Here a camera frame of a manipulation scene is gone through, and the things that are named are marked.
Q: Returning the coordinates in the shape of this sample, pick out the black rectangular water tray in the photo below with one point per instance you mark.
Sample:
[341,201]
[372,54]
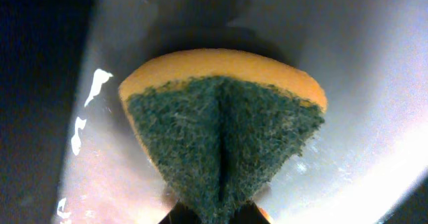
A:
[68,154]

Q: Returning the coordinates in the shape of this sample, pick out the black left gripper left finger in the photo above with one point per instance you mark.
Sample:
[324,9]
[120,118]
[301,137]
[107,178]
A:
[181,214]

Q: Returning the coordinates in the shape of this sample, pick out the yellow green scrubbing sponge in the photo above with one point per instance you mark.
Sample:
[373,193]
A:
[218,124]

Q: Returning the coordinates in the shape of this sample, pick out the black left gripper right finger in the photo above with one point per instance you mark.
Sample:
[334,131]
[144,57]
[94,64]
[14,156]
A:
[249,213]

